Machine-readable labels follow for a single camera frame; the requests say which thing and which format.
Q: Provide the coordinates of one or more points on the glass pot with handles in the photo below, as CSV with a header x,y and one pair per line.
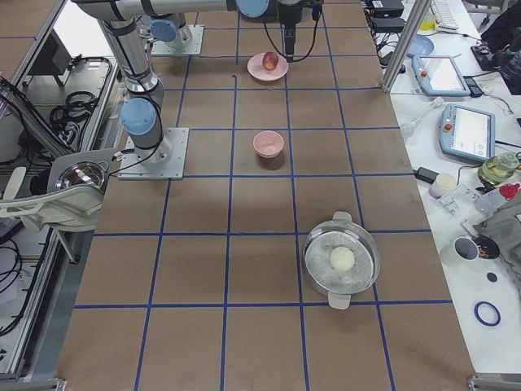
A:
x,y
339,287

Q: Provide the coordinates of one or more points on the black power adapter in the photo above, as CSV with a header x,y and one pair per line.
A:
x,y
425,175

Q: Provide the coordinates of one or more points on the red apple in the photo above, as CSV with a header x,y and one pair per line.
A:
x,y
270,61

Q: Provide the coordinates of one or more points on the pink bowl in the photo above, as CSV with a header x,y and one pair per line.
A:
x,y
268,144

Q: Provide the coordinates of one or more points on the white plastic chair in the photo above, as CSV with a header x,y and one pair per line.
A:
x,y
74,209

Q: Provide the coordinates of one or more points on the aluminium frame post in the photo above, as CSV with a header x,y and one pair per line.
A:
x,y
414,19

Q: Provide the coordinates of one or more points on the blue plate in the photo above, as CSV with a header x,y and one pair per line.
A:
x,y
421,45

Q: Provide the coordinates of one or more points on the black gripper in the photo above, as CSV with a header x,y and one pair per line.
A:
x,y
289,34

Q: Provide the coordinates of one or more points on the pink plate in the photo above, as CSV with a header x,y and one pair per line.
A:
x,y
256,70

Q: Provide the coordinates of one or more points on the clear light bulb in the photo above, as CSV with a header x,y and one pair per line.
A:
x,y
408,128

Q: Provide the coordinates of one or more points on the glass teapot yellow liquid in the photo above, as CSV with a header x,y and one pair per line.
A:
x,y
497,169

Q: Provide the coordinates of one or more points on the steel mixing bowl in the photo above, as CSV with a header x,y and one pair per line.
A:
x,y
84,172

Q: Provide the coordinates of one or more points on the red plastic toy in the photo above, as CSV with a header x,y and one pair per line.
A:
x,y
509,191

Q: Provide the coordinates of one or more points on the black round cap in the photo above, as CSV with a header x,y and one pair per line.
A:
x,y
492,277

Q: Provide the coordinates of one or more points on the clear plastic tray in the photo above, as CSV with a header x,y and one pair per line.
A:
x,y
452,200

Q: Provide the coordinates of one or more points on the white keyboard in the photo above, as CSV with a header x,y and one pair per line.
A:
x,y
443,17

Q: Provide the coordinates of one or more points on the lower teach pendant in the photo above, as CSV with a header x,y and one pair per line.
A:
x,y
467,133

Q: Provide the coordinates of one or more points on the lavender cup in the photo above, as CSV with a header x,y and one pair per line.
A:
x,y
443,184

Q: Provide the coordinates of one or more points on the teach pendant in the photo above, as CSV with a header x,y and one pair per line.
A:
x,y
439,76
467,133

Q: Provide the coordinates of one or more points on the white round bun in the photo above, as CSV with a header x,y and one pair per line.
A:
x,y
342,258

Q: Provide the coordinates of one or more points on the white mug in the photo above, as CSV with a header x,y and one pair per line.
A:
x,y
459,251

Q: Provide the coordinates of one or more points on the upper teach pendant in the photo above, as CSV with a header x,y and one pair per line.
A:
x,y
439,76

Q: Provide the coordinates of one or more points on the grey cloth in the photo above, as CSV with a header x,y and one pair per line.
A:
x,y
503,227

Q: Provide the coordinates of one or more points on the dark small bowl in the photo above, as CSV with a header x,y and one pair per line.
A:
x,y
488,249

